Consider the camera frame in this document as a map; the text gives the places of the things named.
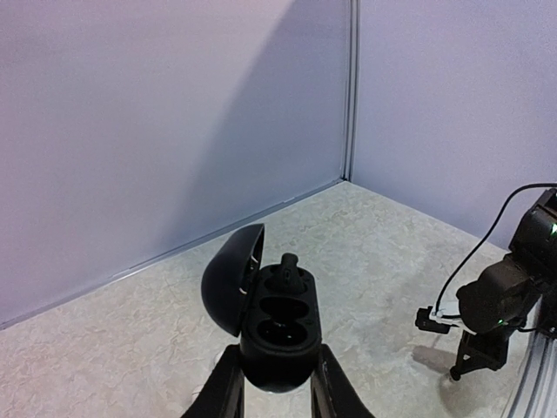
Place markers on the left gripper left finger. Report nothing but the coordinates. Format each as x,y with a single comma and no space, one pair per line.
223,394

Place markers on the black oval charging case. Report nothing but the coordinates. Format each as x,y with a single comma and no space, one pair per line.
280,334

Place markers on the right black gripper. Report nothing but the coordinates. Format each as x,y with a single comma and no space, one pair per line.
478,351

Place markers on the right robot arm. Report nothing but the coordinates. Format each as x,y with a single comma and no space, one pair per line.
497,304

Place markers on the aluminium front rail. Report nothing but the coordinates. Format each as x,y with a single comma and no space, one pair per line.
535,393

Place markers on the black earbud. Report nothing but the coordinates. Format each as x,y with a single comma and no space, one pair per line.
286,277

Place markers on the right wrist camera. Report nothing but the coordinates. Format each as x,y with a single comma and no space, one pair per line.
439,319

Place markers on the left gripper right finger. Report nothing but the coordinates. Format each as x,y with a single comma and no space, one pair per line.
332,393

